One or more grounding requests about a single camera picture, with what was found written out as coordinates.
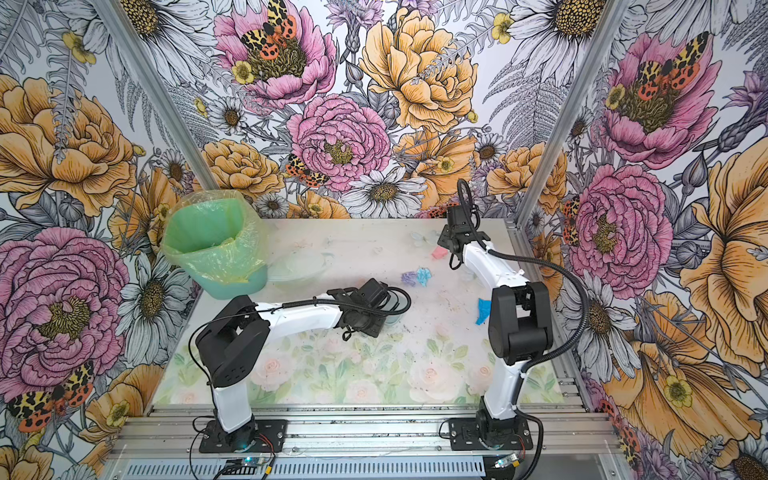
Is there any grey-green plastic dustpan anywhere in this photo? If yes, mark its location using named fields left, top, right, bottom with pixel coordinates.
left=384, top=295, right=405, bottom=326

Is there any purple paper scrap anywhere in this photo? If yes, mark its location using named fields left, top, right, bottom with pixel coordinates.
left=401, top=271, right=419, bottom=287

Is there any light blue paper scrap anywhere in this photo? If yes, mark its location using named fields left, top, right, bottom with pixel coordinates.
left=416, top=267, right=432, bottom=287

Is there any pink paper scrap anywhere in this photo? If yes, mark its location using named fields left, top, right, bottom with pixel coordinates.
left=431, top=246, right=449, bottom=260

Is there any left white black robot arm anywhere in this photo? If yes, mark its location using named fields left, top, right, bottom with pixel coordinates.
left=188, top=278, right=412, bottom=453

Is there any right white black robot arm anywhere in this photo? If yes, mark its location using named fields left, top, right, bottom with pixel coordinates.
left=438, top=206, right=553, bottom=451

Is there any green bin with bag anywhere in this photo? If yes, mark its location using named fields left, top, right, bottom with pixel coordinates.
left=160, top=190, right=268, bottom=300

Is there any right black corrugated cable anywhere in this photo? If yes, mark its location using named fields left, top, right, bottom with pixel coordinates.
left=456, top=178, right=590, bottom=480

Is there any aluminium rail frame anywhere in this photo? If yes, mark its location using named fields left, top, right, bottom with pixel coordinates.
left=103, top=404, right=631, bottom=479

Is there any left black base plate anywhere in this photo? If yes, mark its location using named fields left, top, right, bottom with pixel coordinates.
left=199, top=419, right=288, bottom=454

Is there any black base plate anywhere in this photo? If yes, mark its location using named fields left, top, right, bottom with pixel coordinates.
left=448, top=416, right=534, bottom=451
left=199, top=419, right=288, bottom=454

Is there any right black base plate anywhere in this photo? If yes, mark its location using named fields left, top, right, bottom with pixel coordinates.
left=448, top=416, right=534, bottom=451

